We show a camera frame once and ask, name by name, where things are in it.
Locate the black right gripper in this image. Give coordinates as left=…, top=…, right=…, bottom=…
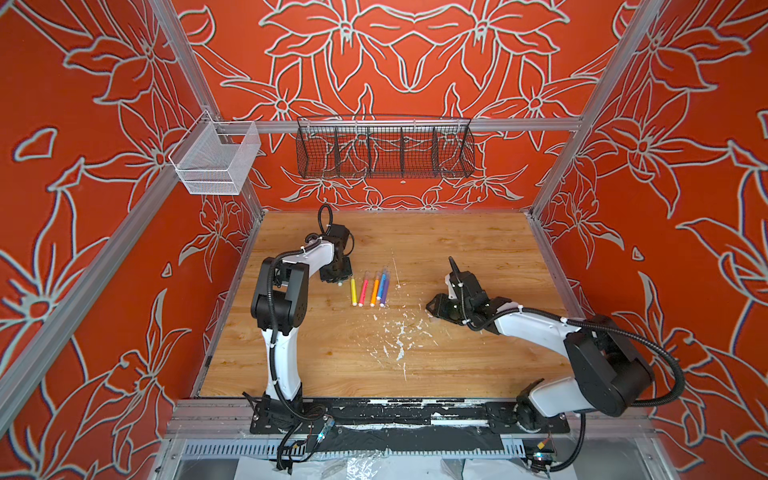
left=422, top=293, right=474, bottom=325

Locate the pink pen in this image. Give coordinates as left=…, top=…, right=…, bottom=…
left=358, top=275, right=369, bottom=307

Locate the orange pen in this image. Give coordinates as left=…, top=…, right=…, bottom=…
left=369, top=272, right=381, bottom=308

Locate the purple pen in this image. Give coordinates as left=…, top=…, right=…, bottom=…
left=379, top=273, right=391, bottom=307

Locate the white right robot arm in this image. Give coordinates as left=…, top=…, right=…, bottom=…
left=426, top=261, right=687, bottom=433

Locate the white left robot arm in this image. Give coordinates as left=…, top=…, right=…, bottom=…
left=250, top=203, right=354, bottom=430

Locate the white mesh basket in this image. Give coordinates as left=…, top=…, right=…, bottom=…
left=169, top=112, right=261, bottom=196

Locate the black wire basket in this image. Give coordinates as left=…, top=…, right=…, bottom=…
left=295, top=114, right=476, bottom=180

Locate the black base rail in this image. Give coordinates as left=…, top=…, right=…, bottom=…
left=243, top=393, right=570, bottom=460

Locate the aluminium frame post left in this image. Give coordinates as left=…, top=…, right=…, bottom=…
left=150, top=1, right=264, bottom=223

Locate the aluminium frame post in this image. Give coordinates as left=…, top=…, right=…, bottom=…
left=150, top=1, right=264, bottom=223
left=527, top=0, right=663, bottom=220

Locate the aluminium frame post right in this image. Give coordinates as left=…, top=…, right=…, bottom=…
left=527, top=0, right=663, bottom=220

